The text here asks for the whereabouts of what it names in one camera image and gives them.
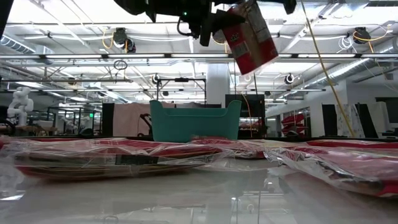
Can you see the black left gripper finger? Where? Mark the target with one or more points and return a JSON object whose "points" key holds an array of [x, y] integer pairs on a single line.
{"points": [[228, 20]]}

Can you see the black background robot arm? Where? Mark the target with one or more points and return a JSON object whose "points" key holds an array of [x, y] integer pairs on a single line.
{"points": [[146, 124]]}

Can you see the black screen panel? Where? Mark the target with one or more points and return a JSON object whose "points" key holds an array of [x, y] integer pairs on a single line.
{"points": [[253, 109]]}

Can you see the long ceiling light bar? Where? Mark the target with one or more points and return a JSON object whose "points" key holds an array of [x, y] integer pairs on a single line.
{"points": [[326, 56]]}

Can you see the teal plastic basket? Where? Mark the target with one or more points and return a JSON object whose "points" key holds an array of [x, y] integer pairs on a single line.
{"points": [[192, 127]]}

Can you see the red stacked items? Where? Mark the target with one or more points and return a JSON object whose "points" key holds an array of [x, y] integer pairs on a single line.
{"points": [[293, 119]]}

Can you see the pink curtain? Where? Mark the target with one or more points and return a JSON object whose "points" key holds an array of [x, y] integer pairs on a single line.
{"points": [[130, 121]]}

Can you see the black door panel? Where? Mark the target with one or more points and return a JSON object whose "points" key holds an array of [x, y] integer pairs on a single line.
{"points": [[329, 119], [367, 119]]}

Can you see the white marbled board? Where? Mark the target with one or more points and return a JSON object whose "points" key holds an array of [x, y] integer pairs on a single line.
{"points": [[349, 121]]}

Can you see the black monitor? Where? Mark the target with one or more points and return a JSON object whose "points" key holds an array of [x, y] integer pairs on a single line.
{"points": [[387, 110]]}

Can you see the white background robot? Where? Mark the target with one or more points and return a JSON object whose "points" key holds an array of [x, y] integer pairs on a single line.
{"points": [[20, 105]]}

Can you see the black background camera rig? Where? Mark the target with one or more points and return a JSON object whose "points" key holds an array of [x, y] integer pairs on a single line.
{"points": [[182, 80]]}

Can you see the silver ventilation duct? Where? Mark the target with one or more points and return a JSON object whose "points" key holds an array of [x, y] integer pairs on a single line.
{"points": [[357, 67], [15, 45]]}

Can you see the black table frame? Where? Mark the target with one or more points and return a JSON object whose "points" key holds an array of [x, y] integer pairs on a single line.
{"points": [[136, 138]]}

